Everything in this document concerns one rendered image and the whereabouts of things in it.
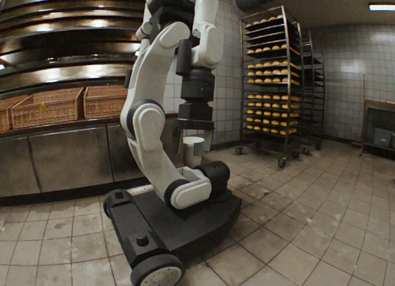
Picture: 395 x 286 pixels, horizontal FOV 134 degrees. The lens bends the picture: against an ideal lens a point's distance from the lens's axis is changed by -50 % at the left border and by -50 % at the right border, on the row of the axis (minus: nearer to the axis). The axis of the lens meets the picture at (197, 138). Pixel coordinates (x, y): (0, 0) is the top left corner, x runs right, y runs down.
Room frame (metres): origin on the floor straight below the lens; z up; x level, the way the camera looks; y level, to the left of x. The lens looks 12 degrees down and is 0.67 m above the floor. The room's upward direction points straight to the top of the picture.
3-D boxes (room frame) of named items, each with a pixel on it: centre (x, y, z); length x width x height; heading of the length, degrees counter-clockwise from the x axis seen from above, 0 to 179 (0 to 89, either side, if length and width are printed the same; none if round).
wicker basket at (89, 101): (1.33, 0.67, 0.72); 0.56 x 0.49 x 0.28; 124
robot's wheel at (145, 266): (0.33, 0.14, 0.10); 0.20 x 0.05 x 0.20; 127
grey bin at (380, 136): (1.61, -3.11, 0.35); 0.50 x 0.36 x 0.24; 122
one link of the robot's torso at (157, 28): (0.72, 0.06, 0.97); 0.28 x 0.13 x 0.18; 127
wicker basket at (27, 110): (1.01, 1.18, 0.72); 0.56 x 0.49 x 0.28; 122
